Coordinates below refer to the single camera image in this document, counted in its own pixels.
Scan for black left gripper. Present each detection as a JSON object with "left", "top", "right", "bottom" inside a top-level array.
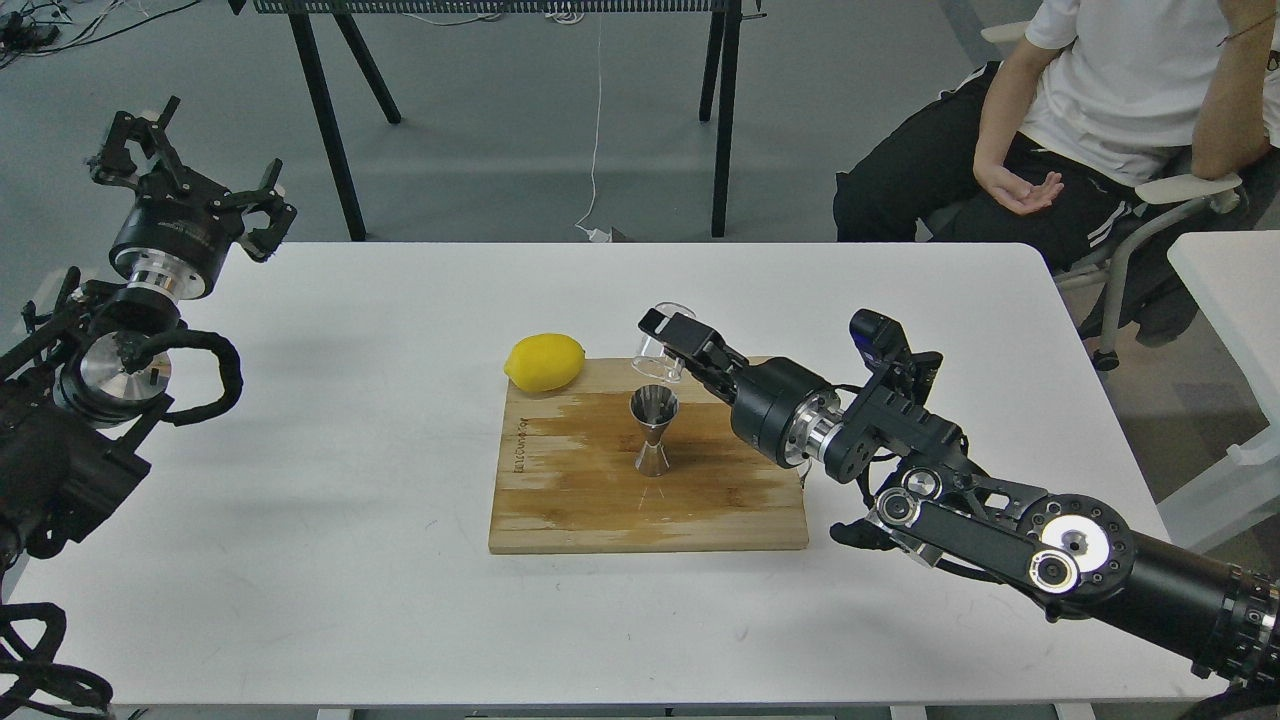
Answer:
[{"left": 87, "top": 96, "right": 298, "bottom": 301}]

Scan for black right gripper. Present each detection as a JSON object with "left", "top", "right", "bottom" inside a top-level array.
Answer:
[{"left": 637, "top": 307, "right": 841, "bottom": 468}]

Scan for clear glass cup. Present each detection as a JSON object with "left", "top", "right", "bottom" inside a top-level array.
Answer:
[{"left": 631, "top": 302, "right": 698, "bottom": 384}]

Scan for steel double jigger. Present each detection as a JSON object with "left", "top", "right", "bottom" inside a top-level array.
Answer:
[{"left": 628, "top": 384, "right": 680, "bottom": 477}]

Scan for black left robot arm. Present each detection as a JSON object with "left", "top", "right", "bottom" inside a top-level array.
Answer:
[{"left": 1, "top": 97, "right": 296, "bottom": 570}]

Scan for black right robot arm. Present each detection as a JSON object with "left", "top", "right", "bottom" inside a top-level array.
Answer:
[{"left": 639, "top": 309, "right": 1277, "bottom": 717}]

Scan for yellow lemon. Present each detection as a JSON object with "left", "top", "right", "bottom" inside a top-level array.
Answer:
[{"left": 503, "top": 333, "right": 586, "bottom": 393}]

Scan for wooden cutting board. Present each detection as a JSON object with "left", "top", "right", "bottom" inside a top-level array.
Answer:
[{"left": 488, "top": 359, "right": 809, "bottom": 555}]

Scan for seated person white shirt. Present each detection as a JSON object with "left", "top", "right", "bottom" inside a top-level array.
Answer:
[{"left": 833, "top": 1, "right": 1277, "bottom": 272}]

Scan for white side table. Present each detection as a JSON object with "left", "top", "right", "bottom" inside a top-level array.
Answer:
[{"left": 1158, "top": 231, "right": 1279, "bottom": 552}]

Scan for white power cable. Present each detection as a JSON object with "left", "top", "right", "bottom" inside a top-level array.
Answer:
[{"left": 573, "top": 10, "right": 613, "bottom": 243}]

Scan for black metal frame table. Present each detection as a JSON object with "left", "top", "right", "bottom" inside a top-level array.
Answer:
[{"left": 227, "top": 0, "right": 769, "bottom": 243}]

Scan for black floor cables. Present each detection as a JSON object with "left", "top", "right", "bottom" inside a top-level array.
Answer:
[{"left": 0, "top": 0, "right": 206, "bottom": 73}]

